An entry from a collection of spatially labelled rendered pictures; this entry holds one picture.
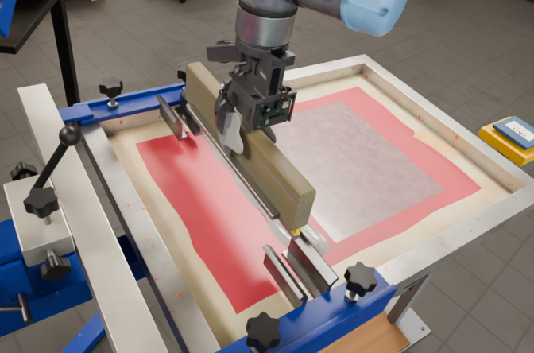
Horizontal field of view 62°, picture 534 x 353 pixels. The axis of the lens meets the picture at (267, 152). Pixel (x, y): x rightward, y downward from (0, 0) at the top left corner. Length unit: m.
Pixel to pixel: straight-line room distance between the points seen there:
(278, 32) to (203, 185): 0.38
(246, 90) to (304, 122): 0.44
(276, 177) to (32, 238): 0.32
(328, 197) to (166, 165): 0.32
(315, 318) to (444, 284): 1.52
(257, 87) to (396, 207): 0.42
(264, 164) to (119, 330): 0.28
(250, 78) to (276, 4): 0.12
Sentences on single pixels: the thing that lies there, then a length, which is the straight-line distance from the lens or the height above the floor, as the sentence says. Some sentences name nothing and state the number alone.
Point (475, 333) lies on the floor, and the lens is 2.07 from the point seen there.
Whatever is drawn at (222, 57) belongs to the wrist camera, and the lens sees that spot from 0.65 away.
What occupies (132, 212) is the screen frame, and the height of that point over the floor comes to 0.99.
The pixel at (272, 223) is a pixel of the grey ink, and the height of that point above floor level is 0.96.
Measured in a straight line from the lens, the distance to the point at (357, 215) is 0.85.
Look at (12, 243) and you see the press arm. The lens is 0.68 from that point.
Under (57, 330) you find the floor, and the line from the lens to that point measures 1.79.
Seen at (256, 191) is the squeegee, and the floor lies 1.08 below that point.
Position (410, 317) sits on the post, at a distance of 1.96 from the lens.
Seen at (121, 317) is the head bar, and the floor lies 1.04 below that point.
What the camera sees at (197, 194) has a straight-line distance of 0.82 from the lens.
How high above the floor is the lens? 1.56
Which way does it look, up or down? 41 degrees down
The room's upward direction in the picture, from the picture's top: 11 degrees clockwise
